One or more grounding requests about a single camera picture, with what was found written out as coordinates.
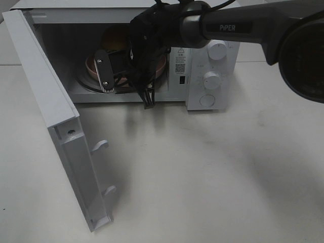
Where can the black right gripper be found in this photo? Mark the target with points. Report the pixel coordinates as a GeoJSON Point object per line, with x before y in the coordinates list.
{"type": "Point", "coordinates": [138, 62]}

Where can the pink round plate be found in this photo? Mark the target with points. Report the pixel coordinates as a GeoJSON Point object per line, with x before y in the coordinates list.
{"type": "Point", "coordinates": [91, 70]}

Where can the round white door button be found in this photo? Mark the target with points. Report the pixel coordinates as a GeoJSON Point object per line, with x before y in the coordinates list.
{"type": "Point", "coordinates": [207, 100]}

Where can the toy hamburger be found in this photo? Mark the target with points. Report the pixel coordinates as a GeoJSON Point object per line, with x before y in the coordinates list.
{"type": "Point", "coordinates": [115, 38]}

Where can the white microwave door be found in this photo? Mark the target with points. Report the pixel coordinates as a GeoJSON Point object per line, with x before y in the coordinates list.
{"type": "Point", "coordinates": [62, 121]}

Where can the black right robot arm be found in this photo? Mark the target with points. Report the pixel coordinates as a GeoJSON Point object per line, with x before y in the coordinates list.
{"type": "Point", "coordinates": [290, 33]}

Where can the white warning label sticker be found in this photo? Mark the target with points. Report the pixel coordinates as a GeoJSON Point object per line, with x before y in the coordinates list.
{"type": "Point", "coordinates": [180, 61]}

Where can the glass microwave turntable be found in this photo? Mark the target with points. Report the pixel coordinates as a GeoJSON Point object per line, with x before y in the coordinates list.
{"type": "Point", "coordinates": [161, 84]}

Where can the white microwave oven body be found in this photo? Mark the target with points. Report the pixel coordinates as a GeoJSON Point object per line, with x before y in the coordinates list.
{"type": "Point", "coordinates": [70, 31]}

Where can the white upper power knob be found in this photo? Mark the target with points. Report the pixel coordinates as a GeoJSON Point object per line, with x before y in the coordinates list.
{"type": "Point", "coordinates": [217, 49]}

